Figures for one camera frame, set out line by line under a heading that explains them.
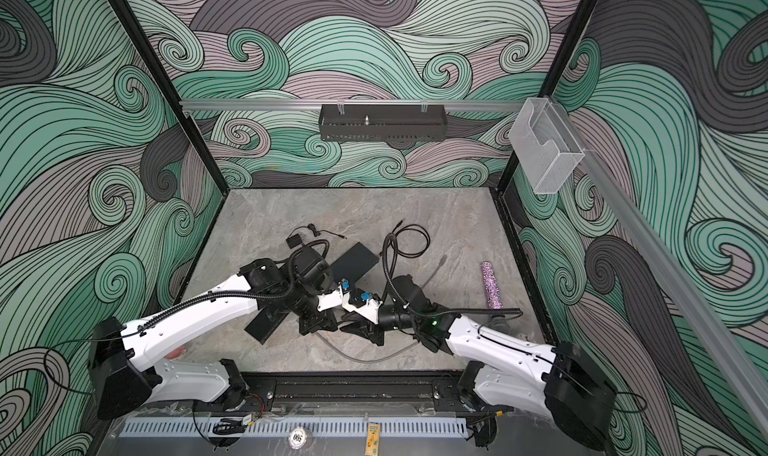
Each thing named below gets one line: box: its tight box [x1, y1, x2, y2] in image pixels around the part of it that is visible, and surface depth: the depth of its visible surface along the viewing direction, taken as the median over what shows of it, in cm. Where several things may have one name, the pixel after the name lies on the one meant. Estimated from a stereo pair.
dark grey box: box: [330, 242, 379, 284], surface depth 102 cm
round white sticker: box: [288, 427, 307, 450], surface depth 64 cm
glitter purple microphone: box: [480, 261, 503, 310], surface depth 92 cm
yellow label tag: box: [365, 423, 381, 456], surface depth 67 cm
